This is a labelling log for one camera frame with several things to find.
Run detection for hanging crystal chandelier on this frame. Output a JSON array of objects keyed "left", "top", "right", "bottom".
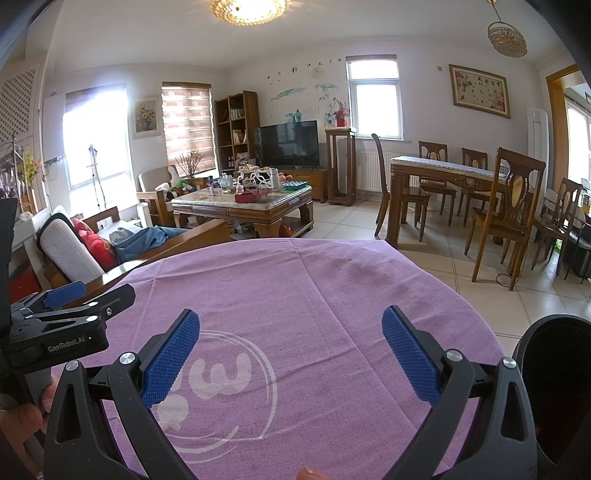
[{"left": 486, "top": 0, "right": 528, "bottom": 59}]

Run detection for wooden sofa with white cushions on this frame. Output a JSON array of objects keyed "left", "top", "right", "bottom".
[{"left": 34, "top": 205, "right": 232, "bottom": 302}]

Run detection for wooden dining chair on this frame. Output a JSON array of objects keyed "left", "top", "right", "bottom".
[
  {"left": 461, "top": 148, "right": 490, "bottom": 228},
  {"left": 530, "top": 177, "right": 584, "bottom": 278},
  {"left": 417, "top": 141, "right": 456, "bottom": 216},
  {"left": 464, "top": 147, "right": 547, "bottom": 292},
  {"left": 371, "top": 133, "right": 431, "bottom": 244}
]

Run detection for wooden coffee table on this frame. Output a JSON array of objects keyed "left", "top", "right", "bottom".
[{"left": 171, "top": 181, "right": 315, "bottom": 241}]

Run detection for person's left hand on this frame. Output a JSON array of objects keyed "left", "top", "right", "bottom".
[{"left": 0, "top": 371, "right": 62, "bottom": 468}]

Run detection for framed sunflower picture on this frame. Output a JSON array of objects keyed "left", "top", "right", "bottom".
[{"left": 131, "top": 95, "right": 161, "bottom": 141}]

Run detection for wooden television cabinet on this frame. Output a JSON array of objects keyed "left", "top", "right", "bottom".
[{"left": 285, "top": 168, "right": 329, "bottom": 202}]

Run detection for striped window blind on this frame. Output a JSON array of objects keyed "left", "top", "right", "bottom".
[{"left": 161, "top": 82, "right": 217, "bottom": 179}]

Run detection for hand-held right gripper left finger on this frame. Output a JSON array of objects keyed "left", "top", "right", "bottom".
[{"left": 44, "top": 310, "right": 201, "bottom": 480}]

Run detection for white openwork basket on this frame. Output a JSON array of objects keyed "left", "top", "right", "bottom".
[{"left": 236, "top": 168, "right": 271, "bottom": 188}]

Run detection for flat round ceiling lamp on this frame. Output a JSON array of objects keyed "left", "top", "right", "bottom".
[{"left": 209, "top": 0, "right": 292, "bottom": 27}]

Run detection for purple tablecloth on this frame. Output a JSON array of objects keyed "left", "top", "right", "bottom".
[{"left": 50, "top": 237, "right": 505, "bottom": 480}]

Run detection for white wall radiator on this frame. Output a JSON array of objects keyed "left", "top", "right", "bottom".
[{"left": 355, "top": 151, "right": 394, "bottom": 193}]

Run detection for large bright window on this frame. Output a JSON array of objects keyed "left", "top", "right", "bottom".
[{"left": 61, "top": 85, "right": 131, "bottom": 209}]

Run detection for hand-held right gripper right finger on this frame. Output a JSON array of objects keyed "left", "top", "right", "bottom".
[{"left": 382, "top": 305, "right": 539, "bottom": 480}]

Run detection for red cushion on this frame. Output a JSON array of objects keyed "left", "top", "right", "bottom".
[{"left": 71, "top": 217, "right": 119, "bottom": 274}]

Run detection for pink blossom branches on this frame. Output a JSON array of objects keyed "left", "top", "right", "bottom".
[{"left": 177, "top": 150, "right": 205, "bottom": 179}]

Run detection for small white window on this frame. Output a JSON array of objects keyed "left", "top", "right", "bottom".
[{"left": 345, "top": 55, "right": 405, "bottom": 140}]

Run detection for red flower vase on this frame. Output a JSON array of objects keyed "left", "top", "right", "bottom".
[{"left": 329, "top": 98, "right": 350, "bottom": 128}]

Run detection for framed floral wall picture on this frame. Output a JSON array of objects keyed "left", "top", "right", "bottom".
[{"left": 448, "top": 63, "right": 511, "bottom": 120}]

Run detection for wooden bookshelf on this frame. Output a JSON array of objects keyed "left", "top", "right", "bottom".
[{"left": 214, "top": 90, "right": 260, "bottom": 175}]

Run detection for black trash bin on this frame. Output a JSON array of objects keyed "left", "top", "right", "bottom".
[{"left": 512, "top": 314, "right": 591, "bottom": 480}]

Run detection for wooden armchair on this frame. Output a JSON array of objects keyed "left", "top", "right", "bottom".
[{"left": 137, "top": 165, "right": 195, "bottom": 228}]

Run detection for white standing air conditioner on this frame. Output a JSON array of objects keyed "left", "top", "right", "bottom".
[{"left": 526, "top": 106, "right": 551, "bottom": 195}]

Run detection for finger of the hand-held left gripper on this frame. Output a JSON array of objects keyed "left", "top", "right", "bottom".
[
  {"left": 10, "top": 280, "right": 87, "bottom": 319},
  {"left": 14, "top": 283, "right": 137, "bottom": 329}
]

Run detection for wooden dining table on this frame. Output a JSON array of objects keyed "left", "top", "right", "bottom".
[{"left": 385, "top": 155, "right": 537, "bottom": 248}]

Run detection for tall wooden plant stand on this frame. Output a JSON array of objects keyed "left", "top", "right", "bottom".
[{"left": 324, "top": 127, "right": 358, "bottom": 206}]

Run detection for black television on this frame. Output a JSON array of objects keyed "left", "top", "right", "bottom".
[{"left": 252, "top": 120, "right": 321, "bottom": 171}]

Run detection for blue clothes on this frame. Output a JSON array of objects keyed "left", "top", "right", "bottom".
[{"left": 110, "top": 224, "right": 191, "bottom": 265}]

